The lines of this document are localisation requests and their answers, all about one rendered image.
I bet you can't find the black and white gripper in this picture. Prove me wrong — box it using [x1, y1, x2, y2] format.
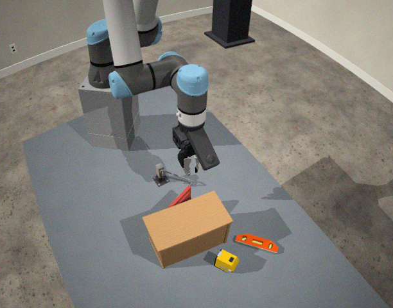
[173, 121, 205, 176]

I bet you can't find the brown wooden cabinet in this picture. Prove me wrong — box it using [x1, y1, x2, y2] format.
[143, 186, 233, 269]

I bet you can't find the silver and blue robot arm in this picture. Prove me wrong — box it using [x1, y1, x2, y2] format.
[87, 0, 220, 171]

